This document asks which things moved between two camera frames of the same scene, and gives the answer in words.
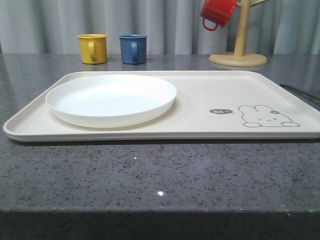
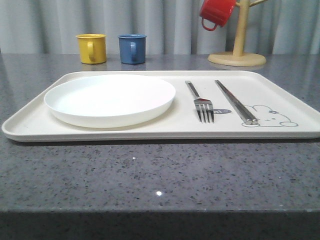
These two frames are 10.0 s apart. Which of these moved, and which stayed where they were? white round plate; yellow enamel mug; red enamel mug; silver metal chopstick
Moved: silver metal chopstick
Stayed: white round plate; yellow enamel mug; red enamel mug
